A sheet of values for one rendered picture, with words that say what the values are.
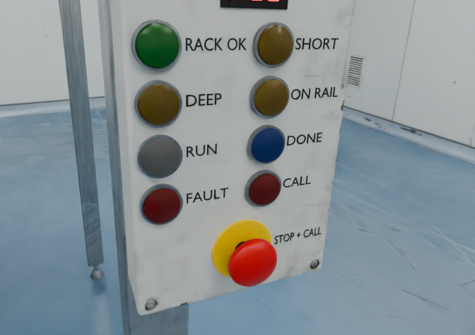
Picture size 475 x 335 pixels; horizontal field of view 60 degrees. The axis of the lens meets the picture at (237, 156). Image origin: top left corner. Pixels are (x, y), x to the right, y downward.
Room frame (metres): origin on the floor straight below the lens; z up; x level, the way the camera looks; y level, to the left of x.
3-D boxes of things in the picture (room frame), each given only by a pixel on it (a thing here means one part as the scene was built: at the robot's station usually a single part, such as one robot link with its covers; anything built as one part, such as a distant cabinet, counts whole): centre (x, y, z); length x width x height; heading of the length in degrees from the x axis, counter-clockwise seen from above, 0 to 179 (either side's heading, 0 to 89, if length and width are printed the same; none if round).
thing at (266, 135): (0.29, -0.02, 0.96); 0.03 x 0.01 x 0.03; 115
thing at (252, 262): (0.28, -0.01, 0.87); 0.04 x 0.04 x 0.04; 25
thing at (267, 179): (0.29, -0.02, 0.92); 0.03 x 0.01 x 0.03; 115
